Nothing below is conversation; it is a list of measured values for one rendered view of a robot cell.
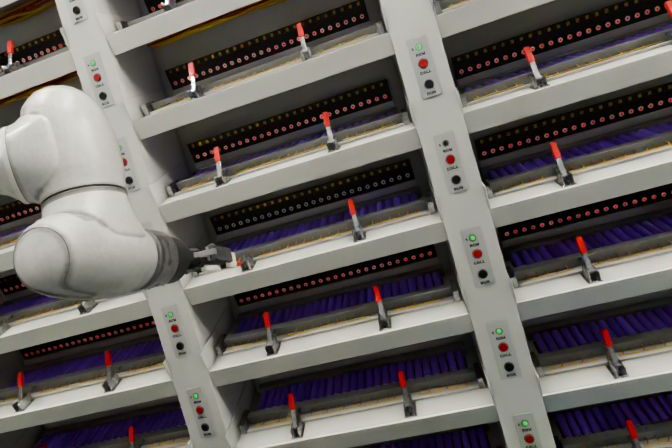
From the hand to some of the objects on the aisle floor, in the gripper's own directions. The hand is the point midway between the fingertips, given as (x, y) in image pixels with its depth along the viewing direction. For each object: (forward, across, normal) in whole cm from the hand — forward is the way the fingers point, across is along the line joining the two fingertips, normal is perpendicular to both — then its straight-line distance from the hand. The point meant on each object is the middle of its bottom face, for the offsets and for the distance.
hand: (218, 261), depth 88 cm
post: (+41, +49, -73) cm, 97 cm away
